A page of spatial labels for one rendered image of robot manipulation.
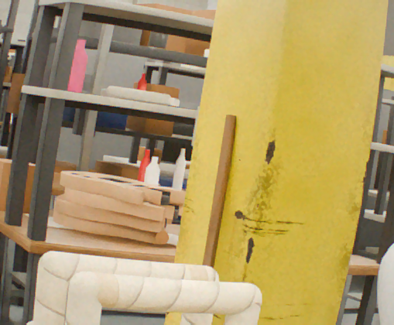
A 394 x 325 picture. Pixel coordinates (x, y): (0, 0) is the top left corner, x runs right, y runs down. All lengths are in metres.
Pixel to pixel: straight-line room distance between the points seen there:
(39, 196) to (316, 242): 1.16
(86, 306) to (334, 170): 1.18
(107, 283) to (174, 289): 0.07
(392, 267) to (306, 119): 0.82
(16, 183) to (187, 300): 2.26
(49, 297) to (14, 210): 2.22
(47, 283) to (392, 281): 0.42
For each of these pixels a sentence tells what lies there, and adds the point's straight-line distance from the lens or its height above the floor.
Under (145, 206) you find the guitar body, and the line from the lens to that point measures 3.21.
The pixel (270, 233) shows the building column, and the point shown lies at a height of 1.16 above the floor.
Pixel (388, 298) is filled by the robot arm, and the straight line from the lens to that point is 1.10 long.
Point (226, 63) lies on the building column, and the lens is 2.00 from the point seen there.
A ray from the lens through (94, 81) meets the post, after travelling 4.16.
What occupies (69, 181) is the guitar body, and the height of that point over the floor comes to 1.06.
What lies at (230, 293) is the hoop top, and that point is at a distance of 0.89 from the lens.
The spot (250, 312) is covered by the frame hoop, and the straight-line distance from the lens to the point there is 0.91.
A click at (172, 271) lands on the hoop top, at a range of 0.96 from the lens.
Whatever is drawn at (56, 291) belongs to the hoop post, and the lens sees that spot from 0.90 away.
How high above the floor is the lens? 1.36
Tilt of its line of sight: 3 degrees down
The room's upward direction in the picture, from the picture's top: 9 degrees clockwise
